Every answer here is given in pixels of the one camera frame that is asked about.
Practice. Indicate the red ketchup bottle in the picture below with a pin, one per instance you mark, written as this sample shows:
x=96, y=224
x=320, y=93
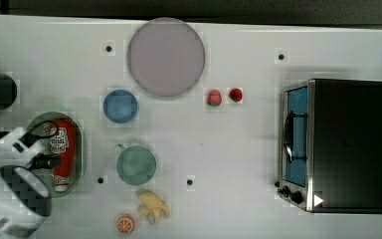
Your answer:
x=63, y=143

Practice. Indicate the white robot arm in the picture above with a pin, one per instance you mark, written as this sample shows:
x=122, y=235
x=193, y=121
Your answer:
x=25, y=200

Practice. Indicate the pink strawberry toy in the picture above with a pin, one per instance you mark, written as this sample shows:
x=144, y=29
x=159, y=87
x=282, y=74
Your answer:
x=214, y=98

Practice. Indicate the red strawberry toy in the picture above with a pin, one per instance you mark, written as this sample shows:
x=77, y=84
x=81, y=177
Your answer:
x=236, y=95

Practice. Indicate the lavender round plate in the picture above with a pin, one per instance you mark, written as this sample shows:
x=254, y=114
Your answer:
x=166, y=57

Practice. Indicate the blue bowl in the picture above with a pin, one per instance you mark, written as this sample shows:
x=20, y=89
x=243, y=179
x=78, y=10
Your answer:
x=120, y=106

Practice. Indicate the green mug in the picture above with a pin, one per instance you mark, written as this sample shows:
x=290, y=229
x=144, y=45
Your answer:
x=136, y=163

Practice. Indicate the yellow banana toy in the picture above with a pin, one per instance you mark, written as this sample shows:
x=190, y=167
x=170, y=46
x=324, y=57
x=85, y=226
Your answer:
x=152, y=206

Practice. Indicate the orange slice toy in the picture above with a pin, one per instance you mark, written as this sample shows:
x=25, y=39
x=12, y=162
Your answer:
x=125, y=224

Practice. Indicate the black toaster oven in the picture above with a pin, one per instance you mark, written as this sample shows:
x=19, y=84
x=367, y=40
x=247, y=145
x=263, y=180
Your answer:
x=331, y=146

